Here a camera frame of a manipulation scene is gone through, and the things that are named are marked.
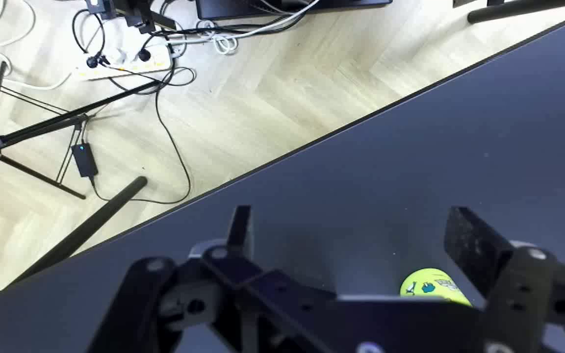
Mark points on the green cup with print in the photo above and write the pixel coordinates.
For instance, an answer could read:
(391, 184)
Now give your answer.
(434, 286)

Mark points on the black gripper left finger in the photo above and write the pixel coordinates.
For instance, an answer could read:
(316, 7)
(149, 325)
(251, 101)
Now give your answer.
(242, 231)

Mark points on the black floor stand with legs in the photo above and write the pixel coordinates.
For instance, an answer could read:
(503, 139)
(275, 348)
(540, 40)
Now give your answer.
(40, 127)

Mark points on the black pole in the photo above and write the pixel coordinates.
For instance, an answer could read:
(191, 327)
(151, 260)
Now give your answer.
(87, 229)

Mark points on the black power adapter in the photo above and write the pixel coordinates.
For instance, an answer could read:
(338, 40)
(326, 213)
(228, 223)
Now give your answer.
(85, 160)

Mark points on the black flat base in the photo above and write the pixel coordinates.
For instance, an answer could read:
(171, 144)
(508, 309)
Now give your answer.
(283, 7)

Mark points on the black bar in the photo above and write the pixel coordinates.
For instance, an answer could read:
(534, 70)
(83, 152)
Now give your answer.
(524, 9)

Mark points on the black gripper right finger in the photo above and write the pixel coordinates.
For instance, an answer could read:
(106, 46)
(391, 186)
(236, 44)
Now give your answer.
(475, 252)

